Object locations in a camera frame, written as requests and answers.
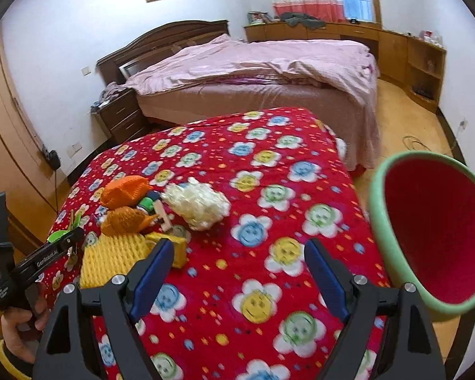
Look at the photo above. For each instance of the wooden bed frame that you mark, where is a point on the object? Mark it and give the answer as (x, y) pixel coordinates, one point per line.
(353, 123)

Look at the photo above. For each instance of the orange knitted hat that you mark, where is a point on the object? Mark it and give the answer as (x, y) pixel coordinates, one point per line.
(124, 192)

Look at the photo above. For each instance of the green rimmed red bin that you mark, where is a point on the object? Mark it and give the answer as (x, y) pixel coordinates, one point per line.
(422, 213)

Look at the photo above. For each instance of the left hand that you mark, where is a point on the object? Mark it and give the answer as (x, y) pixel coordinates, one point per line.
(21, 327)

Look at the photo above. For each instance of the green plastic toy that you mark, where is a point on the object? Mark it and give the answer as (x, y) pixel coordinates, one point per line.
(74, 225)

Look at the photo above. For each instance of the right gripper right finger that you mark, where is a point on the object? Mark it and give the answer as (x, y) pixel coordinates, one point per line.
(332, 278)

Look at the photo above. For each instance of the long wooden cabinet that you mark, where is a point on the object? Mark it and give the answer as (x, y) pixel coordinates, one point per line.
(416, 66)

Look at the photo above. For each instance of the black charger on wardrobe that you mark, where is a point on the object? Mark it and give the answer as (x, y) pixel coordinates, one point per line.
(52, 158)

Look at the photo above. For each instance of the yellow sponge block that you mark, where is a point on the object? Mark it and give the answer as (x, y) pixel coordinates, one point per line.
(179, 245)

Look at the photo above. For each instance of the green capped small bottle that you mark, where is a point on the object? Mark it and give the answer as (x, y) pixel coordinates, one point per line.
(147, 203)

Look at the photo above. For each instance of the dark clothes pile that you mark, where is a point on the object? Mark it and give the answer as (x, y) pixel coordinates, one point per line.
(296, 18)

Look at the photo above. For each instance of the wooden wardrobe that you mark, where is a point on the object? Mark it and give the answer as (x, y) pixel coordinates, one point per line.
(33, 190)

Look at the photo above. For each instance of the red floral blanket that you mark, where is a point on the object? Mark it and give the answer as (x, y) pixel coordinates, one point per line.
(245, 305)

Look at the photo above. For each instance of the white crumpled paper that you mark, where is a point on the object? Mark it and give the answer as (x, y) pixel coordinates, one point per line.
(197, 203)

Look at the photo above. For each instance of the dark wooden nightstand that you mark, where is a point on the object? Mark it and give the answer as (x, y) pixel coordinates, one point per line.
(121, 118)

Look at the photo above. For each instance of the yellow foam net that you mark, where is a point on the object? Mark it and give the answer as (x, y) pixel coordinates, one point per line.
(109, 256)

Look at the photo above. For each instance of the pink duvet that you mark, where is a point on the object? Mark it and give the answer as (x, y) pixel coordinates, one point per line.
(342, 64)

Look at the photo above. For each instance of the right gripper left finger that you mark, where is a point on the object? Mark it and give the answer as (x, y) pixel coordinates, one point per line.
(147, 277)

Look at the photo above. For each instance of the wooden stick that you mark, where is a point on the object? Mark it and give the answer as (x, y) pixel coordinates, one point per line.
(163, 218)

